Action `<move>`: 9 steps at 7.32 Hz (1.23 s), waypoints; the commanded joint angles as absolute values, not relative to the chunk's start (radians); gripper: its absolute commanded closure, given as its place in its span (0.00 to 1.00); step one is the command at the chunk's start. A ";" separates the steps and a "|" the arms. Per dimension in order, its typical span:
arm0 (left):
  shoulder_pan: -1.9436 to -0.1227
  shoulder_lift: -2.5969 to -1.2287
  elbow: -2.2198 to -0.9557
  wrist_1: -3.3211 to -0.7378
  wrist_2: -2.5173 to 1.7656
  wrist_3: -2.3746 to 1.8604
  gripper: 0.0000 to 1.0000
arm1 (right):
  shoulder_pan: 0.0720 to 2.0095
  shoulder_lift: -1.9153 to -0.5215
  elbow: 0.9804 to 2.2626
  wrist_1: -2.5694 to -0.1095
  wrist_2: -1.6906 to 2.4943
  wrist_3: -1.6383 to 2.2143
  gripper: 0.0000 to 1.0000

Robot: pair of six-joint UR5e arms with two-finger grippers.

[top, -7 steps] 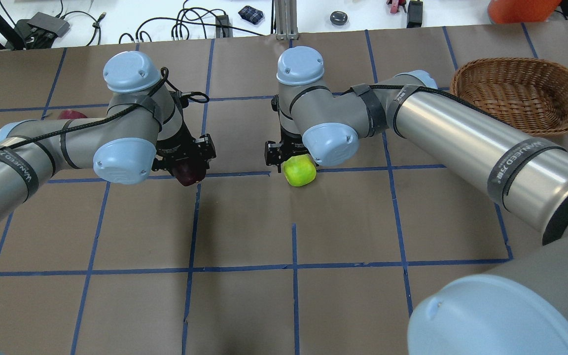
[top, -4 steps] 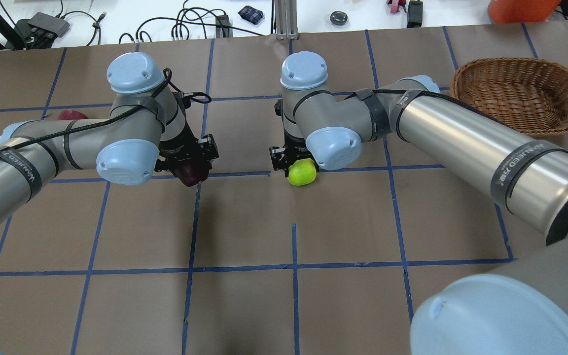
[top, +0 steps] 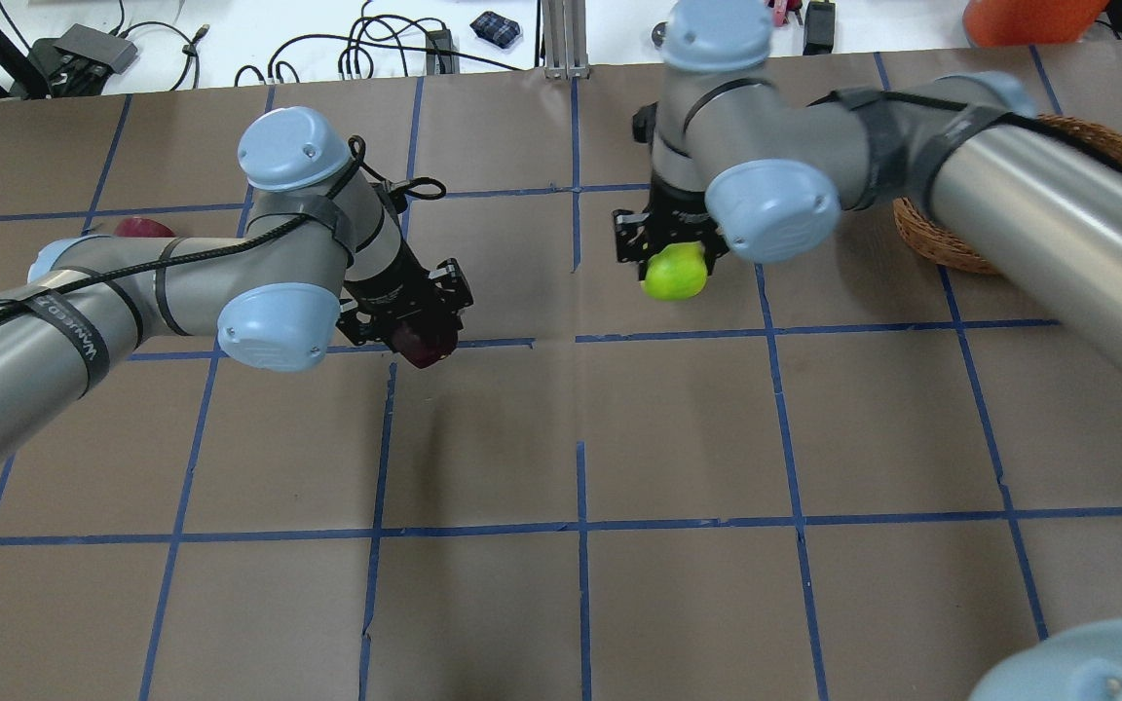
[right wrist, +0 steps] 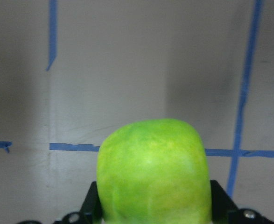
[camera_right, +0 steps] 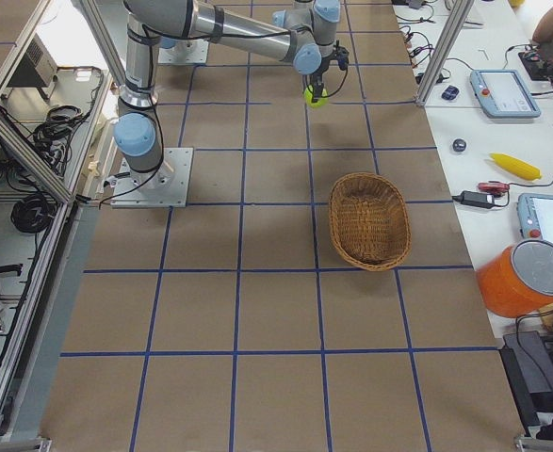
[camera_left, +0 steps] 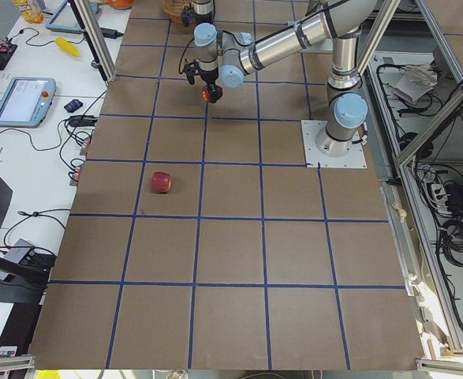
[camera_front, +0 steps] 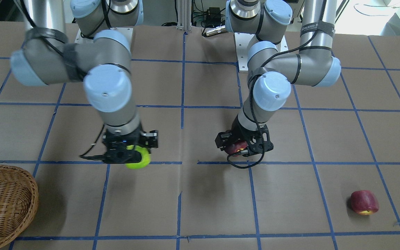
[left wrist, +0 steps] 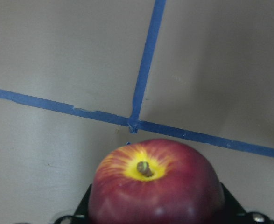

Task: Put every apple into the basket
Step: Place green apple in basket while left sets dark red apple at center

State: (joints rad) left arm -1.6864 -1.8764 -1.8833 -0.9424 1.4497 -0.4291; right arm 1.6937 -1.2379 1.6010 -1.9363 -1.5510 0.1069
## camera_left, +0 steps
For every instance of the dark blue pouch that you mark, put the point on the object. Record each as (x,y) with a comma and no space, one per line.
(73,105)

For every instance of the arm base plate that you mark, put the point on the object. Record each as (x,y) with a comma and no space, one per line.
(320,151)

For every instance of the dark red apple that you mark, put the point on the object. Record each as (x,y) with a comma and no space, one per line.
(211,93)

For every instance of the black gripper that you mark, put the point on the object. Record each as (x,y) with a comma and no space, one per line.
(208,76)

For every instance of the yellow corn toy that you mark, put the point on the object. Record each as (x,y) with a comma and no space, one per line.
(68,47)

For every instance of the teach pendant tablet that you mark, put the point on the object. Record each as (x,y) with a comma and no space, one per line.
(26,101)

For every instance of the black monitor stand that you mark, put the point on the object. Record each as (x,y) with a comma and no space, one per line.
(24,267)

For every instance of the power strip with cables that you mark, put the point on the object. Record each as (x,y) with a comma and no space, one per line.
(446,199)

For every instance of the wicker basket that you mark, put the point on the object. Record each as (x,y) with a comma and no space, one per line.
(179,11)

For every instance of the aluminium frame post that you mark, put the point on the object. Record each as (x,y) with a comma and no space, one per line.
(94,37)

